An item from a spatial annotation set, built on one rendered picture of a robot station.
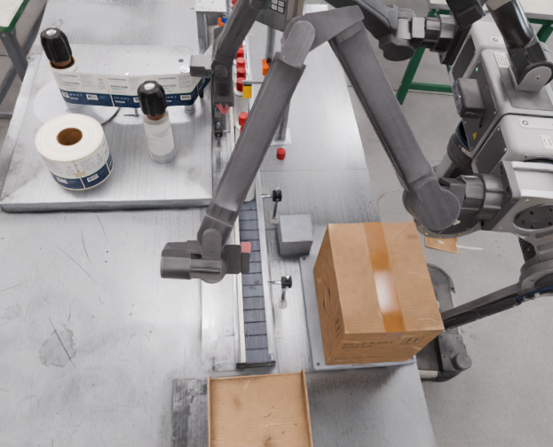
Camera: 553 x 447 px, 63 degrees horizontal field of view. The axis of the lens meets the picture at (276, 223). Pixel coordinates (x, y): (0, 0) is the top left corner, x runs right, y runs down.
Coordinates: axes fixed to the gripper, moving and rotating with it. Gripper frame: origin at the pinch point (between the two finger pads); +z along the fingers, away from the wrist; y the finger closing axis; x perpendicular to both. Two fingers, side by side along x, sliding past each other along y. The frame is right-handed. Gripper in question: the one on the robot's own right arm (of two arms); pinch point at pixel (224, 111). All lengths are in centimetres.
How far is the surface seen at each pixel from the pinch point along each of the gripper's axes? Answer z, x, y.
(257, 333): 14, 8, 73
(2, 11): 21, -99, -87
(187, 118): 13.8, -13.5, -11.0
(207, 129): 13.8, -6.3, -5.1
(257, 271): 14, 9, 54
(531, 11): 23, 167, -101
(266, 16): -30.4, 13.1, -7.4
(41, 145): 0, -56, 15
